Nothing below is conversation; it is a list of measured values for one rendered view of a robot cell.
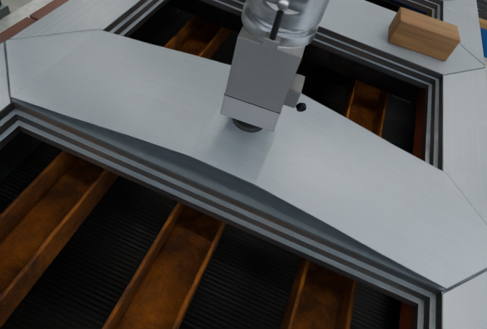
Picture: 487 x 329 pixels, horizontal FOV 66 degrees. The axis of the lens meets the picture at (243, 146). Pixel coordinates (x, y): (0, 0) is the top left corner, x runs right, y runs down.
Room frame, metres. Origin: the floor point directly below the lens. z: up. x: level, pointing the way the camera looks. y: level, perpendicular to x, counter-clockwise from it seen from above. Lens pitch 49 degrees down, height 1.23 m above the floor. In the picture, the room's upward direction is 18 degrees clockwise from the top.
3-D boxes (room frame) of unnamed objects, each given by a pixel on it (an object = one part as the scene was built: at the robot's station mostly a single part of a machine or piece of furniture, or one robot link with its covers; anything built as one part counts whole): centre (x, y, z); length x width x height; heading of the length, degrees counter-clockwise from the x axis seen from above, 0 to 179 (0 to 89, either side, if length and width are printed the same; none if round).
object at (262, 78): (0.34, -0.01, 0.99); 0.10 x 0.09 x 0.16; 88
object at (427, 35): (0.73, -0.27, 0.87); 0.12 x 0.06 x 0.05; 88
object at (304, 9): (0.34, 0.00, 1.06); 0.08 x 0.08 x 0.05
